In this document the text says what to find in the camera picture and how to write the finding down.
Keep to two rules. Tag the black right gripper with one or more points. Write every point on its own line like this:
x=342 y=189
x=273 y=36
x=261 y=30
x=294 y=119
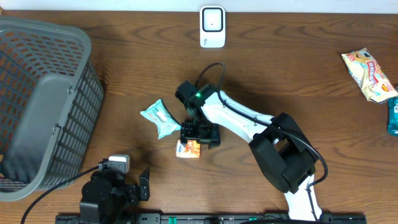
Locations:
x=211 y=139

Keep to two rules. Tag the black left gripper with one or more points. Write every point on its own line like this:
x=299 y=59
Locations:
x=134 y=196

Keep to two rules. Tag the orange small snack box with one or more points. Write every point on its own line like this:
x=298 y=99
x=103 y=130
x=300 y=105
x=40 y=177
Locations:
x=189 y=150

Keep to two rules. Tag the light blue wipes pack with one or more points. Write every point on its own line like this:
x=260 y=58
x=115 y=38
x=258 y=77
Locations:
x=160 y=116

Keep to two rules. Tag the cream chips snack bag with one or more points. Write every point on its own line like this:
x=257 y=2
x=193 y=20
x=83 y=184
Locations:
x=367 y=73

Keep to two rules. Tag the blue mouthwash bottle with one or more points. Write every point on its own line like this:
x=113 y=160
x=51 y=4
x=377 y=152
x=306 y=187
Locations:
x=393 y=116

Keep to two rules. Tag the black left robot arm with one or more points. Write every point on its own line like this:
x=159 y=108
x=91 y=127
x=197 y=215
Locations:
x=107 y=198

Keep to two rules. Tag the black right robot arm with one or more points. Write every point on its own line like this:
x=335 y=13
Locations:
x=283 y=153

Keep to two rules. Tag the white barcode scanner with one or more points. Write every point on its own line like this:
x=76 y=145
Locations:
x=212 y=27

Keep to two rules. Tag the grey plastic mesh basket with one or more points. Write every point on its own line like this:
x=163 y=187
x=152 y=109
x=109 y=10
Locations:
x=51 y=97

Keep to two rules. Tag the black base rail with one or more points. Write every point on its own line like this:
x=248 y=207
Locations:
x=156 y=218

